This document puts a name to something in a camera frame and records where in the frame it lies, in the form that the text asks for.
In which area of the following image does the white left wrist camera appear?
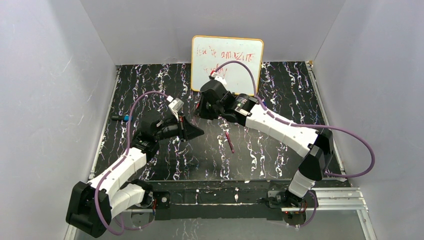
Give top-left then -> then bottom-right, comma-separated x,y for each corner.
166,95 -> 184,121

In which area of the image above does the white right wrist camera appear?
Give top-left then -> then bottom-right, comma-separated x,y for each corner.
209,72 -> 227,86

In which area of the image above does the blue capped black marker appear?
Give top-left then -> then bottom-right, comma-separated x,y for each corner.
110,115 -> 133,122

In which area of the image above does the yellow framed whiteboard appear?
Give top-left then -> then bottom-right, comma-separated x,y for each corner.
190,35 -> 264,96

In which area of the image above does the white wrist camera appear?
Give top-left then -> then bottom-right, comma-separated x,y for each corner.
166,95 -> 184,121
209,72 -> 227,86

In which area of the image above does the dark pink pen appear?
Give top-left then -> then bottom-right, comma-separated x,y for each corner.
224,131 -> 235,154

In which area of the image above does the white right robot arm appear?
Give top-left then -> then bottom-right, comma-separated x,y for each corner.
196,80 -> 334,202

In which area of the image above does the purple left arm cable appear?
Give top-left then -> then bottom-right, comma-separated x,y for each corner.
94,91 -> 173,237

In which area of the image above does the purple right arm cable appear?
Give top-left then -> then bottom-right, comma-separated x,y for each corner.
210,60 -> 376,229

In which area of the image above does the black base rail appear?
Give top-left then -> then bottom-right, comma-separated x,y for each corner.
115,180 -> 319,222

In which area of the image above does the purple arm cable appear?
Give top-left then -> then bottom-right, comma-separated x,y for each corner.
94,91 -> 173,237
210,60 -> 376,229

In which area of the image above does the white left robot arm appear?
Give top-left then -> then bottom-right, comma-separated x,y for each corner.
65,113 -> 204,238

